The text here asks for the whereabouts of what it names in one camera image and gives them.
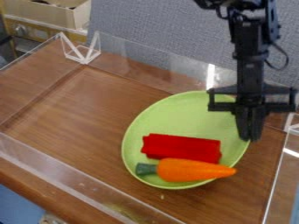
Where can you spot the green plastic plate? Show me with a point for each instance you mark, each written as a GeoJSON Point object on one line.
{"type": "Point", "coordinates": [182, 115]}

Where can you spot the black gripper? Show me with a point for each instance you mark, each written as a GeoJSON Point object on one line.
{"type": "Point", "coordinates": [251, 99]}

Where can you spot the wooden shelf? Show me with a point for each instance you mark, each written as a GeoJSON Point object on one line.
{"type": "Point", "coordinates": [28, 33]}

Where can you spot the red plastic block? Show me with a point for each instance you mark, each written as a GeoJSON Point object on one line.
{"type": "Point", "coordinates": [164, 146]}

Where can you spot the orange toy carrot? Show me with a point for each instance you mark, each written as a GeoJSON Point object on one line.
{"type": "Point", "coordinates": [184, 170]}

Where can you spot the cardboard box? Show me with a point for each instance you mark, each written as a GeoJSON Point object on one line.
{"type": "Point", "coordinates": [66, 13]}

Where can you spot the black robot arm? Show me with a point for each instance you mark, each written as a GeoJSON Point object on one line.
{"type": "Point", "coordinates": [254, 31]}

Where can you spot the clear acrylic tray wall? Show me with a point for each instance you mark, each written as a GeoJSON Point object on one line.
{"type": "Point", "coordinates": [70, 97]}

